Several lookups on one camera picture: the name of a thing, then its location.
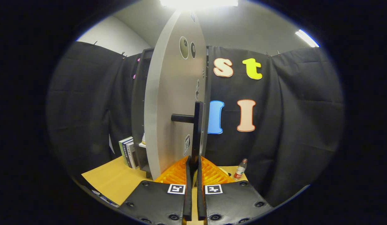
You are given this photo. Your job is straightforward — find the green white book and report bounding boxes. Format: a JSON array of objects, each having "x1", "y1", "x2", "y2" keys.
[{"x1": 118, "y1": 136, "x2": 133, "y2": 166}]

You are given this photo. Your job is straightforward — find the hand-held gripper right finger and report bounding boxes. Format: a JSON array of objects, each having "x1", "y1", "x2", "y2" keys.
[{"x1": 197, "y1": 156, "x2": 273, "y2": 225}]

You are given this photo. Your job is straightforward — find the dark grey shoe cabinet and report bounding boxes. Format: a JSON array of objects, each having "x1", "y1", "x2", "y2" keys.
[{"x1": 131, "y1": 47, "x2": 155, "y2": 178}]

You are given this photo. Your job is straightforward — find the narrow ceiling light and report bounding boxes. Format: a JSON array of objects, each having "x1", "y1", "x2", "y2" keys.
[{"x1": 295, "y1": 29, "x2": 320, "y2": 48}]

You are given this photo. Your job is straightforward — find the black backdrop cloth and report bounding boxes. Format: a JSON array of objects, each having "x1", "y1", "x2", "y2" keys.
[{"x1": 47, "y1": 41, "x2": 345, "y2": 207}]

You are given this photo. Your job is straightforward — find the black door handle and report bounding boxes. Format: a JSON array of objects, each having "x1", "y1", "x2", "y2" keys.
[{"x1": 171, "y1": 101, "x2": 204, "y2": 166}]

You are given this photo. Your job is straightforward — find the clear plastic water bottle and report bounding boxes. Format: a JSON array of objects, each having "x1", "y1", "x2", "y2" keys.
[{"x1": 234, "y1": 158, "x2": 248, "y2": 181}]

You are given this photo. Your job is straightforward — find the large ceiling light panel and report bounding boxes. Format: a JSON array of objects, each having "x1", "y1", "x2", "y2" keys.
[{"x1": 159, "y1": 0, "x2": 239, "y2": 8}]

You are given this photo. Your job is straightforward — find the beige shoe cabinet door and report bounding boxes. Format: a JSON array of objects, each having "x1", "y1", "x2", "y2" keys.
[{"x1": 144, "y1": 9, "x2": 209, "y2": 181}]

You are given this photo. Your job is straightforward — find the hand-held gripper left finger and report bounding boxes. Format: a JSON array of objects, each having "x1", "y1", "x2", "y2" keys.
[{"x1": 118, "y1": 156, "x2": 193, "y2": 225}]

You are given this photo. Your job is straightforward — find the blue book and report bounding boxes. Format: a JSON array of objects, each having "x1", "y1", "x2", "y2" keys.
[{"x1": 123, "y1": 139, "x2": 136, "y2": 168}]

